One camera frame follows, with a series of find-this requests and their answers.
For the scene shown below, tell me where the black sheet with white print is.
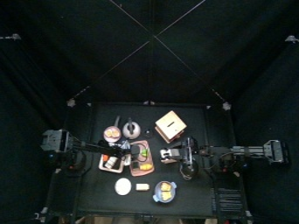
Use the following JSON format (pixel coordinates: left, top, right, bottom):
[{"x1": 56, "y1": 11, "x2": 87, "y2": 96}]
[{"x1": 215, "y1": 186, "x2": 246, "y2": 219}]

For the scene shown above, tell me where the blue-grey toy pot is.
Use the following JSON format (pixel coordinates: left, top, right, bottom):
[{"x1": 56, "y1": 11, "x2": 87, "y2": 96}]
[{"x1": 152, "y1": 180, "x2": 179, "y2": 204}]

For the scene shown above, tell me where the thin diagonal brace cord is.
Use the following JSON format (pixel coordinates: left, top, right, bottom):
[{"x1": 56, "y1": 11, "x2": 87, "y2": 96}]
[
  {"x1": 107, "y1": 0, "x2": 227, "y2": 103},
  {"x1": 69, "y1": 0, "x2": 207, "y2": 101}
]

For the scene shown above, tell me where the toy toast slice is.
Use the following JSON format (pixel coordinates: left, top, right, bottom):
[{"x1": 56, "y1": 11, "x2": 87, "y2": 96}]
[
  {"x1": 160, "y1": 182, "x2": 173, "y2": 193},
  {"x1": 160, "y1": 191, "x2": 173, "y2": 202}
]

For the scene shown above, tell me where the white round plate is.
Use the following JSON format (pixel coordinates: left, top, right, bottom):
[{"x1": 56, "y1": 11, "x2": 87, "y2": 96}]
[{"x1": 113, "y1": 177, "x2": 133, "y2": 197}]

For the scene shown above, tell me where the shallow rectangular toy tray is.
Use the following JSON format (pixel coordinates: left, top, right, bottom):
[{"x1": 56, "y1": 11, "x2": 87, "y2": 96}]
[{"x1": 97, "y1": 152, "x2": 127, "y2": 174}]

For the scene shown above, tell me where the yellow orange toy food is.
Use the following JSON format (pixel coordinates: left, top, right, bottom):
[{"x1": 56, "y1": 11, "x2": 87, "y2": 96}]
[{"x1": 139, "y1": 163, "x2": 155, "y2": 172}]

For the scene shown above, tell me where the dark round bowl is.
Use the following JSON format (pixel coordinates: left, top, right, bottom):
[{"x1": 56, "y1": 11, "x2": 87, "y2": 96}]
[{"x1": 177, "y1": 161, "x2": 201, "y2": 182}]

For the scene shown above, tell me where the pink wooden serving board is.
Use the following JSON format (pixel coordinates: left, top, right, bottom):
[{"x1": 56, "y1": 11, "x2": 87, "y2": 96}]
[{"x1": 127, "y1": 139, "x2": 156, "y2": 178}]

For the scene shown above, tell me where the toy frying pan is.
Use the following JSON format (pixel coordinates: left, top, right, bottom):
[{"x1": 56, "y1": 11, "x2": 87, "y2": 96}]
[{"x1": 101, "y1": 115, "x2": 123, "y2": 144}]

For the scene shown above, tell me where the wooden toy box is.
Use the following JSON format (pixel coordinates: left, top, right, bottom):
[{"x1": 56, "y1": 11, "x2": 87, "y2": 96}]
[{"x1": 153, "y1": 109, "x2": 188, "y2": 144}]

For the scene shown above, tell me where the yellow toy slab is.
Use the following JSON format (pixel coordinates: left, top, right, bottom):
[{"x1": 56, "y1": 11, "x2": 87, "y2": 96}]
[{"x1": 135, "y1": 182, "x2": 151, "y2": 191}]

